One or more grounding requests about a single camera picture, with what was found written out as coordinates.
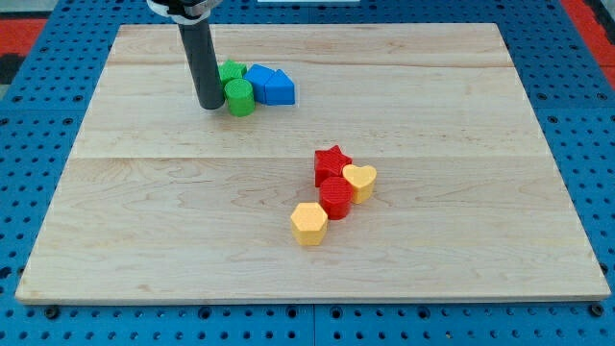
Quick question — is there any blue cube block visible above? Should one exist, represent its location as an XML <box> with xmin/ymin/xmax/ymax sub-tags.
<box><xmin>243</xmin><ymin>64</ymin><xmax>275</xmax><ymax>104</ymax></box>

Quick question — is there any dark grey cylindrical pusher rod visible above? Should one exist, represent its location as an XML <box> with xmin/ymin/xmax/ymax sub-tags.
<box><xmin>179</xmin><ymin>19</ymin><xmax>225</xmax><ymax>110</ymax></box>

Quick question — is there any red cylinder block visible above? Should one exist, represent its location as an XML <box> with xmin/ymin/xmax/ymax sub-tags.
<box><xmin>319</xmin><ymin>177</ymin><xmax>354</xmax><ymax>220</ymax></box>

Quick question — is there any light wooden board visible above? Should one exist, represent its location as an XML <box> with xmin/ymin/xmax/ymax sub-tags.
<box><xmin>15</xmin><ymin>23</ymin><xmax>610</xmax><ymax>306</ymax></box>

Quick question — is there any red star block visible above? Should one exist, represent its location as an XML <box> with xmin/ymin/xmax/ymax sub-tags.
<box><xmin>314</xmin><ymin>145</ymin><xmax>353</xmax><ymax>187</ymax></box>

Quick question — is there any yellow hexagon block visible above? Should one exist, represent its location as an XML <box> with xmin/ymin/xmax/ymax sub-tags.
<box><xmin>290</xmin><ymin>202</ymin><xmax>329</xmax><ymax>246</ymax></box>

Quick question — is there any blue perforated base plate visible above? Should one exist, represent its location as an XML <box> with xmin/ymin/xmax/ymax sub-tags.
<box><xmin>1</xmin><ymin>1</ymin><xmax>614</xmax><ymax>345</ymax></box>

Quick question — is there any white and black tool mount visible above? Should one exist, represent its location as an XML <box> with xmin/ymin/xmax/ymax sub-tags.
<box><xmin>146</xmin><ymin>0</ymin><xmax>222</xmax><ymax>25</ymax></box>

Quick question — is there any blue triangle block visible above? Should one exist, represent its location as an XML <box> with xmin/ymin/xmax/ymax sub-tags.
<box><xmin>264</xmin><ymin>69</ymin><xmax>295</xmax><ymax>106</ymax></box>

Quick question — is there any green cylinder block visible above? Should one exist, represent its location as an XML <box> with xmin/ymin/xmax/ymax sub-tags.
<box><xmin>224</xmin><ymin>79</ymin><xmax>255</xmax><ymax>117</ymax></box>

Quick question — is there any green star block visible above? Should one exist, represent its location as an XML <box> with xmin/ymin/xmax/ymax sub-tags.
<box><xmin>218</xmin><ymin>60</ymin><xmax>247</xmax><ymax>87</ymax></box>

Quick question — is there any yellow heart block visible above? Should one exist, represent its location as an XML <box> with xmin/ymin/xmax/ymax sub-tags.
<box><xmin>342</xmin><ymin>164</ymin><xmax>378</xmax><ymax>204</ymax></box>

